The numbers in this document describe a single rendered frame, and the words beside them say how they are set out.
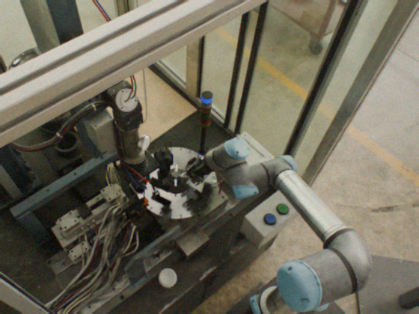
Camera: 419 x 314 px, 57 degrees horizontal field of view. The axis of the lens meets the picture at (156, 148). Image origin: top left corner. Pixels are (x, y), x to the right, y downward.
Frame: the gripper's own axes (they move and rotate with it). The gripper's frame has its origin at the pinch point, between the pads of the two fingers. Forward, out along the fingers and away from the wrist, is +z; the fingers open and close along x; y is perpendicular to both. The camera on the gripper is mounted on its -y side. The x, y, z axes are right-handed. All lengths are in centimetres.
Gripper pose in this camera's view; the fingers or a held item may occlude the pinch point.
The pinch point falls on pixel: (186, 173)
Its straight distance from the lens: 153.1
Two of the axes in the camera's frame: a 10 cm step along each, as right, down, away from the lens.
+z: -4.6, 3.4, 8.2
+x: 6.7, 7.4, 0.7
